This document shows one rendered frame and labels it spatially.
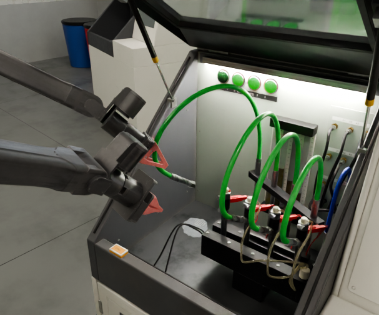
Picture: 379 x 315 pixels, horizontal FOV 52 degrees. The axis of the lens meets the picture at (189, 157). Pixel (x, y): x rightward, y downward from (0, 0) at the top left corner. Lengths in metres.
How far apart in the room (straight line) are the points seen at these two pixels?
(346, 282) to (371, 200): 0.23
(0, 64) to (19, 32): 6.69
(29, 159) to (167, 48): 3.41
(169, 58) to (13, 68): 3.02
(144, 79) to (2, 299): 2.31
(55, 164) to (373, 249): 0.75
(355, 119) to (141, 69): 2.87
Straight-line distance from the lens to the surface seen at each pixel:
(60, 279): 2.58
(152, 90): 3.95
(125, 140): 0.73
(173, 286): 1.11
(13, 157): 0.57
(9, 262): 2.81
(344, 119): 1.22
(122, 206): 0.84
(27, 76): 1.03
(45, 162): 0.61
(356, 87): 1.16
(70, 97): 1.01
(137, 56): 3.80
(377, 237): 1.03
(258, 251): 1.22
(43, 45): 7.94
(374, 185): 1.01
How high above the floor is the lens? 1.75
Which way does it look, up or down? 27 degrees down
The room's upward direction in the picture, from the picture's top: straight up
